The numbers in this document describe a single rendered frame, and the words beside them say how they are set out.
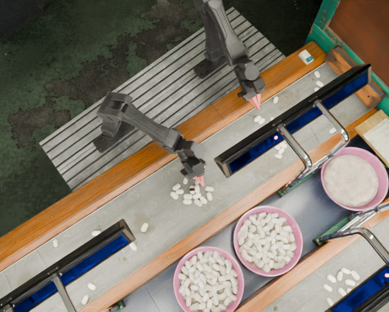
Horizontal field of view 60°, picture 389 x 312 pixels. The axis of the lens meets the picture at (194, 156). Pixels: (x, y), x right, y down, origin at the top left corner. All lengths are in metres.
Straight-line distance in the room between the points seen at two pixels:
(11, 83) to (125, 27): 0.94
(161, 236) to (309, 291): 0.60
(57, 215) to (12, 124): 1.30
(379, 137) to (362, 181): 0.20
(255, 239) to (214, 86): 0.75
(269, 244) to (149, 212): 0.50
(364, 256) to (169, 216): 0.78
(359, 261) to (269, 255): 0.34
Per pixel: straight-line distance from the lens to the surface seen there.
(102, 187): 1.47
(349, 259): 1.50
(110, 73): 2.61
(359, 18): 1.56
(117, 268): 1.44
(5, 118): 2.75
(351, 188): 1.55
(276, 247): 1.42
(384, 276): 1.17
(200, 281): 1.40
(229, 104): 1.53
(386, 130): 1.64
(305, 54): 1.69
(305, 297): 1.45
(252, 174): 1.45
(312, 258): 1.43
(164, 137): 1.25
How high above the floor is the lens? 2.14
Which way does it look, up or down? 72 degrees down
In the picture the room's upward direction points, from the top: 8 degrees counter-clockwise
